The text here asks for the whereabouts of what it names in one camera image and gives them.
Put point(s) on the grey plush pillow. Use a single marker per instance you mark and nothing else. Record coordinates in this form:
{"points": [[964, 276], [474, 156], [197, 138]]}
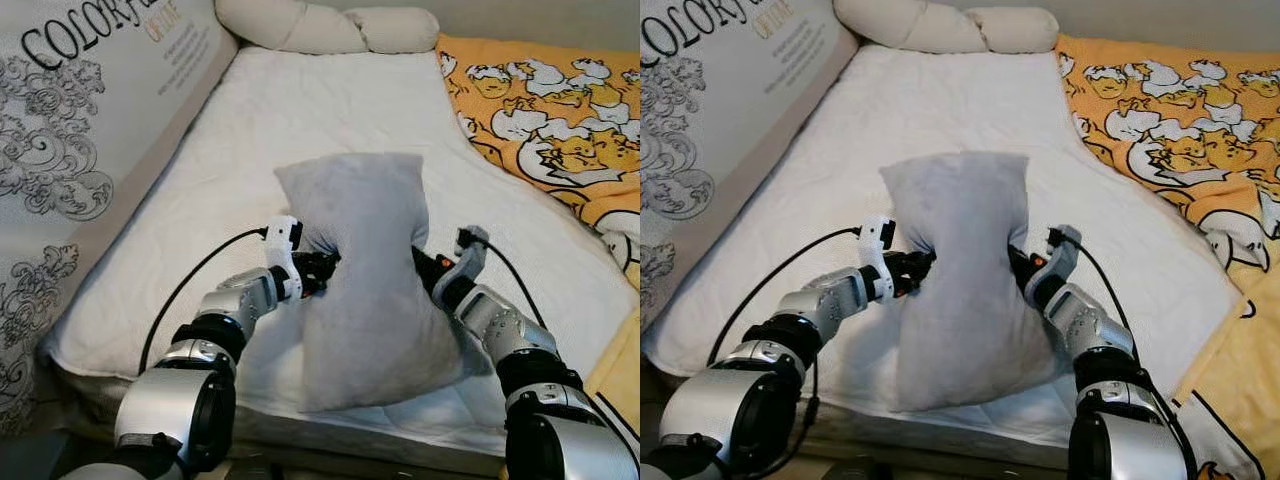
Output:
{"points": [[970, 300], [370, 300]]}

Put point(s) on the yellow cartoon egg duvet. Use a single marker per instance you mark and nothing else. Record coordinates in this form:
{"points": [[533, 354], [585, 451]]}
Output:
{"points": [[560, 110], [1190, 120]]}

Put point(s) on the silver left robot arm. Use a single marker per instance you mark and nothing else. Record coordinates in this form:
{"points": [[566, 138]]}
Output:
{"points": [[180, 400], [730, 410]]}

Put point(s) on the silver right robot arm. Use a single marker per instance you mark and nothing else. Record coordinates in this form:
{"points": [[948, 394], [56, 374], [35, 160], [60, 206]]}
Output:
{"points": [[1130, 440], [560, 440]]}

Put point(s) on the white quilted mattress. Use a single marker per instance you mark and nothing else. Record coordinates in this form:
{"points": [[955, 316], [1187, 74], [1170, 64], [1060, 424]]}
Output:
{"points": [[930, 110], [320, 110]]}

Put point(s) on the cream long bolster pillow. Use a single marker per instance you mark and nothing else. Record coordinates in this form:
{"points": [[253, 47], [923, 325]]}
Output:
{"points": [[300, 25], [920, 25]]}

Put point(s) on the grey floral printed headboard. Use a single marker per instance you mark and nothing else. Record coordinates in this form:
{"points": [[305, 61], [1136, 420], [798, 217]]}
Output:
{"points": [[720, 90], [90, 100]]}

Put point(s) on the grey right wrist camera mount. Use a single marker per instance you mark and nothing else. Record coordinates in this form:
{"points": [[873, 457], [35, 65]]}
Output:
{"points": [[1065, 265], [465, 265]]}

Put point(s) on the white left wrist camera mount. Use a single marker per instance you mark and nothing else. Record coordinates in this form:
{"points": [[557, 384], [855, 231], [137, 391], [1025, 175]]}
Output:
{"points": [[283, 245], [877, 245]]}

